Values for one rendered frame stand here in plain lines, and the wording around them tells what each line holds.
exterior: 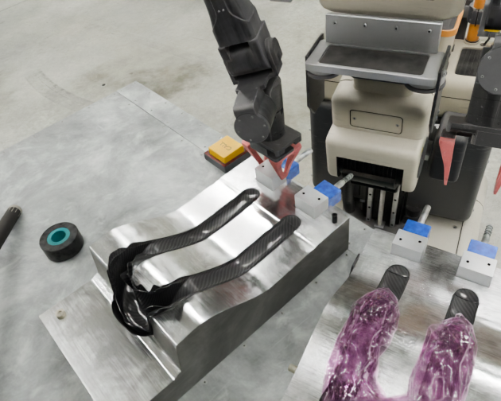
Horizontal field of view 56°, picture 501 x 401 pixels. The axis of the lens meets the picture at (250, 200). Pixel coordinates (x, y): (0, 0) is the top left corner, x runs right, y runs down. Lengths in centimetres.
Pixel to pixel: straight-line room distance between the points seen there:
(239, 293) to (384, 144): 55
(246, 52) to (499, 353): 56
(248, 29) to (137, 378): 54
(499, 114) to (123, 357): 65
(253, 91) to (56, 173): 67
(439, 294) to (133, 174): 73
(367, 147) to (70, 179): 72
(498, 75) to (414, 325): 35
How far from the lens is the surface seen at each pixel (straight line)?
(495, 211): 218
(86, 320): 86
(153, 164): 118
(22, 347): 96
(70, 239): 103
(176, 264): 79
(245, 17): 73
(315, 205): 84
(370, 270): 83
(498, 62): 66
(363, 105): 112
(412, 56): 99
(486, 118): 74
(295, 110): 265
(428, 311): 79
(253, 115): 72
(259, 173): 91
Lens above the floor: 152
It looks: 45 degrees down
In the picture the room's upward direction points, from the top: 10 degrees counter-clockwise
